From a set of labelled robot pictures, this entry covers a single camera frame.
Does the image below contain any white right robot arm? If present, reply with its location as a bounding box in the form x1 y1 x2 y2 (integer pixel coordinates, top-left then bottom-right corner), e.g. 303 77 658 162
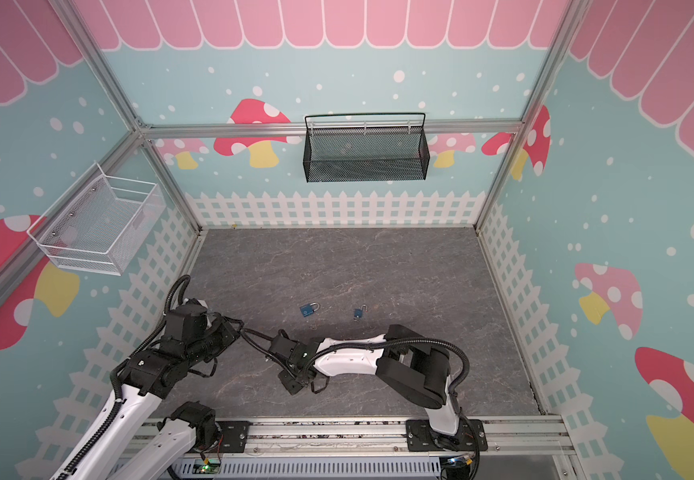
240 324 473 451

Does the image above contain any black wire mesh basket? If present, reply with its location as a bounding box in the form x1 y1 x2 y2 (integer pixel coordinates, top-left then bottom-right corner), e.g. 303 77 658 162
303 112 431 183

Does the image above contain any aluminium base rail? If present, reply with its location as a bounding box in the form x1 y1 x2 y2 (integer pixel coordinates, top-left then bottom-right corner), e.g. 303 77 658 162
171 416 586 479

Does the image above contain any white wire mesh basket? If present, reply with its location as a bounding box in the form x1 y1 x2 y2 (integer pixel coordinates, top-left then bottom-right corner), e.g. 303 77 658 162
27 164 166 276

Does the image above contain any small blue padlock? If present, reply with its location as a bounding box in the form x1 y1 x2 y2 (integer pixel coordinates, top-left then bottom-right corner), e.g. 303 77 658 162
353 305 367 320

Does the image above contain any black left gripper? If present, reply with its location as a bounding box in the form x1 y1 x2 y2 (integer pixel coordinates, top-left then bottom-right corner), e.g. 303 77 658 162
185 315 245 368

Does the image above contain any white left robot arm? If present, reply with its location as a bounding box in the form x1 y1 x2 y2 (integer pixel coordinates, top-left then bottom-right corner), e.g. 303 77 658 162
53 274 240 479

